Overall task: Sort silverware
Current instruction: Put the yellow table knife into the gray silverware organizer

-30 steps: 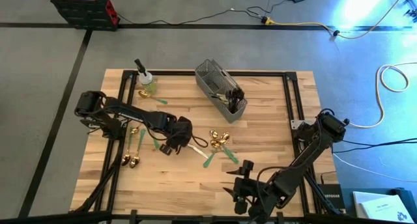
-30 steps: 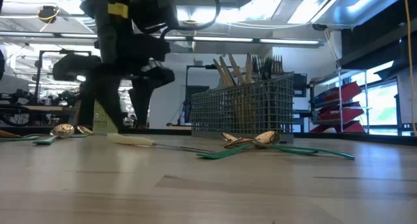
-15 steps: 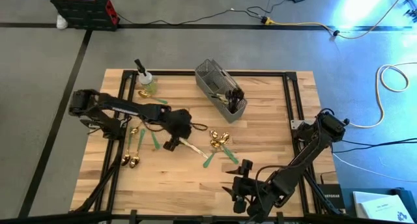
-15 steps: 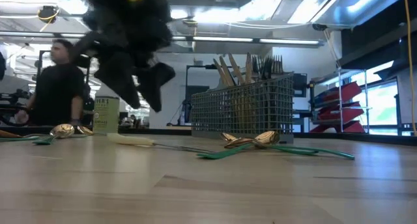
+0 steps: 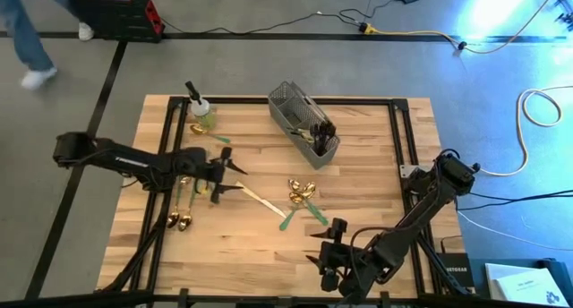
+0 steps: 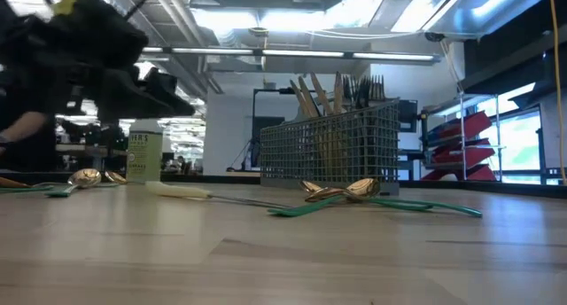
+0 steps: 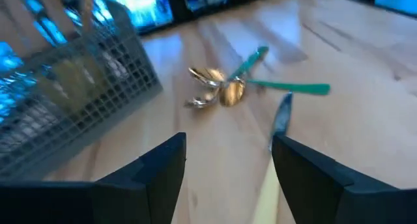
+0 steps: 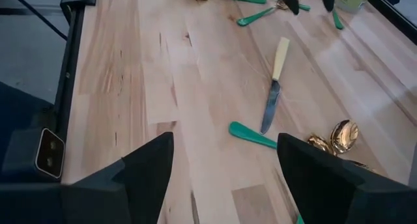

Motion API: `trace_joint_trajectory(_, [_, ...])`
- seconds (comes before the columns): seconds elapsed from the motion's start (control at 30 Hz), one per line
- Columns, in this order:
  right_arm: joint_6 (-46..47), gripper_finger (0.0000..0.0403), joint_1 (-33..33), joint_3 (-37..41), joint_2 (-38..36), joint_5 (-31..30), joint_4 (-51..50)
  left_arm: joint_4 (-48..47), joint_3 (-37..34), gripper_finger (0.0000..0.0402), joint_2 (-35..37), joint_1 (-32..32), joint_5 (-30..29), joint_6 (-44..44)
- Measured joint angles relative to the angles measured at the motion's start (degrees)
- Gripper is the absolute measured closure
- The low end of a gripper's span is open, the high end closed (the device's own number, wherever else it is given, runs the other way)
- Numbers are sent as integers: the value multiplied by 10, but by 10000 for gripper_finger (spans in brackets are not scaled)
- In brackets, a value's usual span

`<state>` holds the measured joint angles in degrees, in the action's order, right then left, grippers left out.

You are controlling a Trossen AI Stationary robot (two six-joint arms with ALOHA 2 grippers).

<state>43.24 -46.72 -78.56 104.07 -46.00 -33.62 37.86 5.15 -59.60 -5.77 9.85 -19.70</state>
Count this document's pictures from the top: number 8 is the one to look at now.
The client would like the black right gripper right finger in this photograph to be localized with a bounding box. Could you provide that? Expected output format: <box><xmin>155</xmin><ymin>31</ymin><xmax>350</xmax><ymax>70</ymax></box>
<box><xmin>276</xmin><ymin>132</ymin><xmax>417</xmax><ymax>224</ymax></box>

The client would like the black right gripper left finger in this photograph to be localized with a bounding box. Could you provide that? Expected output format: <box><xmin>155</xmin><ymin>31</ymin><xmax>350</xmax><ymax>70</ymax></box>
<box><xmin>0</xmin><ymin>132</ymin><xmax>175</xmax><ymax>224</ymax></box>

